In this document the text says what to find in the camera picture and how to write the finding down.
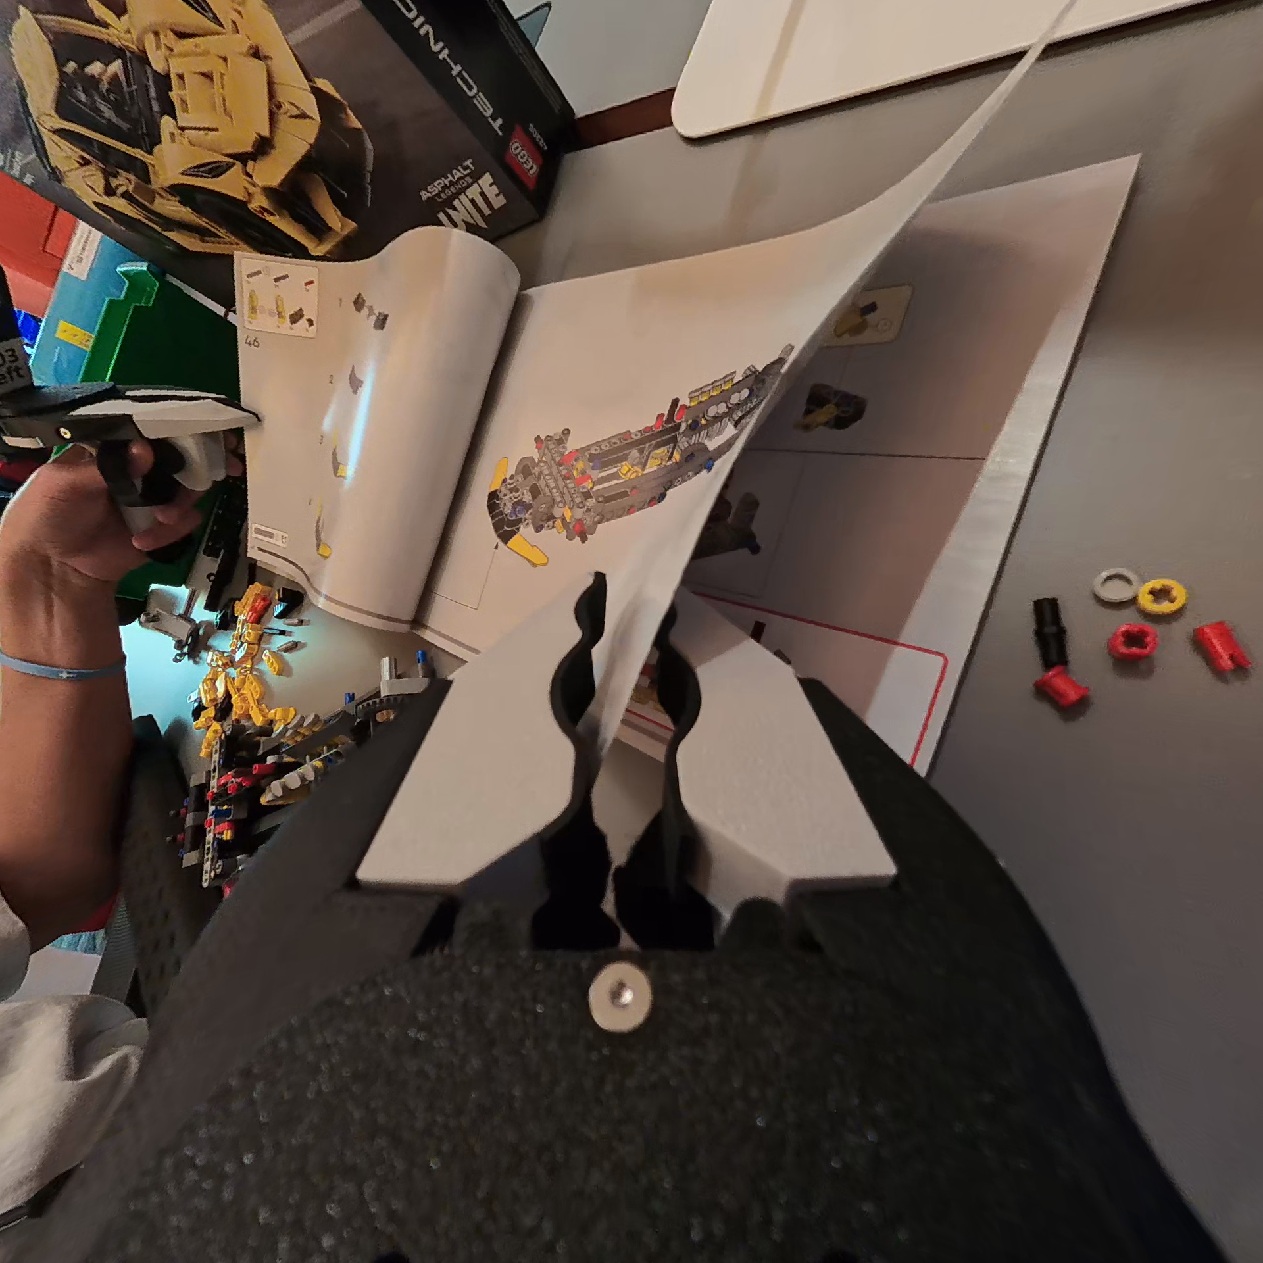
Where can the lego instruction booklet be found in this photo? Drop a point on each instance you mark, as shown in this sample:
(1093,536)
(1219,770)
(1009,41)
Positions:
(612,346)

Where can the green plastic bin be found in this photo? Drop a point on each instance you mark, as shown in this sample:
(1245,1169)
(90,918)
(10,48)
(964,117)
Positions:
(178,336)

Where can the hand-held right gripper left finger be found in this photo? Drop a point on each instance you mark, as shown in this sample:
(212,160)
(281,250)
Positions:
(465,791)

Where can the light blue box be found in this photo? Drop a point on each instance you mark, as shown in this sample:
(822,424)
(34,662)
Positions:
(85,316)

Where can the black lego pin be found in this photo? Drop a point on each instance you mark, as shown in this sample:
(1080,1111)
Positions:
(1050,632)

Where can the red lego pin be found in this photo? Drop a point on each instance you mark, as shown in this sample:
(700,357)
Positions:
(1222,647)

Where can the grey lego car chassis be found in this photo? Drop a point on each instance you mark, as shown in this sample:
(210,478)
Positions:
(247,791)

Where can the person's left forearm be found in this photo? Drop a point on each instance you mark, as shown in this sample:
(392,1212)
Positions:
(58,791)

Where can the red lego connector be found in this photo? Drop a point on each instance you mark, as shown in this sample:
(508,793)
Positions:
(1061,686)

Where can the dark lego set box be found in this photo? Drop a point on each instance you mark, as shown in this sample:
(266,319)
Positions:
(296,99)

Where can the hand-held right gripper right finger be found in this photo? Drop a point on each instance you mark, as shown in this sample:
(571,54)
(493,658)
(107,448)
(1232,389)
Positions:
(779,791)

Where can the pile of yellow lego pieces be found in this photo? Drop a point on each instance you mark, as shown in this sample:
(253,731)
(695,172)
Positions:
(236,692)

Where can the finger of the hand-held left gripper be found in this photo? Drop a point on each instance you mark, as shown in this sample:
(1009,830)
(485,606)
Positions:
(188,415)

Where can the red lego bush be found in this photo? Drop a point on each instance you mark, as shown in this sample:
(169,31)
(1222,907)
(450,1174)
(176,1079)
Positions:
(1119,645)

